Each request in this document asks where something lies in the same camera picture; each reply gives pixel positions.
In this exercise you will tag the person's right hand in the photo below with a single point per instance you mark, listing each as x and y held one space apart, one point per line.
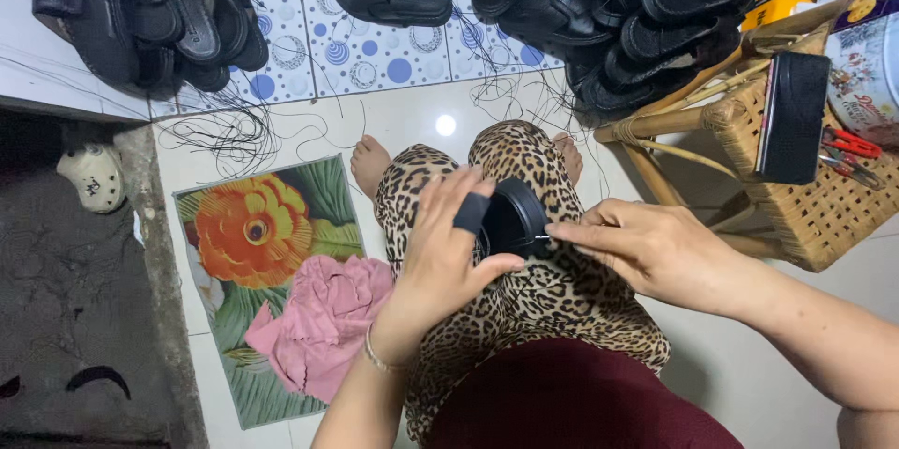
653 252

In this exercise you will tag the person's left hand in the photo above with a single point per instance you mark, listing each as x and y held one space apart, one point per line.
432 273

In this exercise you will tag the person's right fingers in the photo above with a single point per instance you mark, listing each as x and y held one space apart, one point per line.
590 242

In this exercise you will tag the black sandal being sewn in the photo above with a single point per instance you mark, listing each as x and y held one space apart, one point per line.
516 217

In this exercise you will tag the leopard print trousers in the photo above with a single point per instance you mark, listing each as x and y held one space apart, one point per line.
562 301

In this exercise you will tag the person's right foot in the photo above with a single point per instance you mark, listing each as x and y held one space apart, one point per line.
570 154

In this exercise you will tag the person's foot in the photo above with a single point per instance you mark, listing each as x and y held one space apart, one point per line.
370 167
570 154

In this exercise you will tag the black finger guard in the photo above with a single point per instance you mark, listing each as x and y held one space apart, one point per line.
471 213

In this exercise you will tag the maroon shirt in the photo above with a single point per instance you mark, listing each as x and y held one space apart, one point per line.
576 400

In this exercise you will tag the loose black thread strands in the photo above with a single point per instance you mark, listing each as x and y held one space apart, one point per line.
513 94

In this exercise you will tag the large heap of black sandals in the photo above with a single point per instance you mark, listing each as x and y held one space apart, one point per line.
632 20

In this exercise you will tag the woven rattan stool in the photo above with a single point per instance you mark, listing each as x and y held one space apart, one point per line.
815 217

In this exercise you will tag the person's left foot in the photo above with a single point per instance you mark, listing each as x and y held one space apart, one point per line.
370 167

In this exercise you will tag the black rectangular block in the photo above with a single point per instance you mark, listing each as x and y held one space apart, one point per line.
793 119

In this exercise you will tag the small metal scissors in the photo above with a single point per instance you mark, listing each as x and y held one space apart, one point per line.
853 171

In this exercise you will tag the pink cloth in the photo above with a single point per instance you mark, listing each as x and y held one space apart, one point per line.
323 326

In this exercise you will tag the round printed biscuit tin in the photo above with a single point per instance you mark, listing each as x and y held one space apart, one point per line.
867 77

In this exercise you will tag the floral printed mat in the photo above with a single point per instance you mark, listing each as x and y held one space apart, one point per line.
253 224

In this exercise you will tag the tangle of black threads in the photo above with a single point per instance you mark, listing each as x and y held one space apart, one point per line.
232 129

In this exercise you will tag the small pile of black sandals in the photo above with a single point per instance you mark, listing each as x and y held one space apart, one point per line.
147 13

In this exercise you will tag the white clog shoe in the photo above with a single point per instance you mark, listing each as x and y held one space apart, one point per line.
95 178

